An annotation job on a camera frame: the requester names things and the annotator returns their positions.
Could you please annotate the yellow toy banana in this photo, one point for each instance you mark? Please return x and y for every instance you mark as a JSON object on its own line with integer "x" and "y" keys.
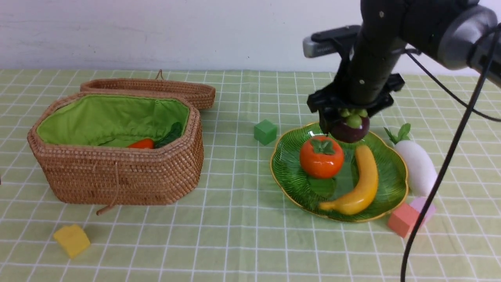
{"x": 364, "y": 192}

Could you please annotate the yellow foam block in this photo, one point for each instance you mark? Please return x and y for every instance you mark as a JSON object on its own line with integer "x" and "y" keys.
{"x": 72, "y": 239}

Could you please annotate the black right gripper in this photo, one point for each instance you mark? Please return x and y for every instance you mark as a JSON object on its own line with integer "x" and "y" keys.
{"x": 336, "y": 95}

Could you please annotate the woven wicker basket green lining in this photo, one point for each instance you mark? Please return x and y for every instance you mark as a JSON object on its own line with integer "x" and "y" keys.
{"x": 80, "y": 143}

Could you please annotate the white toy radish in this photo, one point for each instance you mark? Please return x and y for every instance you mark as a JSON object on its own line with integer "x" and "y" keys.
{"x": 421, "y": 170}

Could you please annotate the green leaf-shaped glass plate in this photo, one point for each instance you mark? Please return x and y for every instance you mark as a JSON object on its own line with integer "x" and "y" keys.
{"x": 306, "y": 192}

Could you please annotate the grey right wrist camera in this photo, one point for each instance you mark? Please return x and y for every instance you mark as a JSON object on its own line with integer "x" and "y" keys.
{"x": 340, "y": 40}

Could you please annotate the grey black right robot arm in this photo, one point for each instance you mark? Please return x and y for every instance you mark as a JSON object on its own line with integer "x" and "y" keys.
{"x": 454, "y": 33}

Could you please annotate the orange toy persimmon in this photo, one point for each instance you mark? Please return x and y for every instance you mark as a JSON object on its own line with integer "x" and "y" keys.
{"x": 321, "y": 157}

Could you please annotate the orange toy carrot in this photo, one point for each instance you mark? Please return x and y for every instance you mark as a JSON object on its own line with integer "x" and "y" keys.
{"x": 174, "y": 133}

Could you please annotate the pink foam cube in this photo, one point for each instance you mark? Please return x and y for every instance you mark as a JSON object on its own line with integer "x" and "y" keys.
{"x": 418, "y": 204}

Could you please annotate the orange foam cube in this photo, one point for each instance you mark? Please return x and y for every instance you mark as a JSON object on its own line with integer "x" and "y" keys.
{"x": 402, "y": 220}

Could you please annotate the green foam cube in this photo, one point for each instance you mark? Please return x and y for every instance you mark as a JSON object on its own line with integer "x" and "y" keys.
{"x": 265, "y": 132}

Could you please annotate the purple toy mangosteen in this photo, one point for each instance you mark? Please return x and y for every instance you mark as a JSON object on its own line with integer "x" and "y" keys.
{"x": 353, "y": 125}

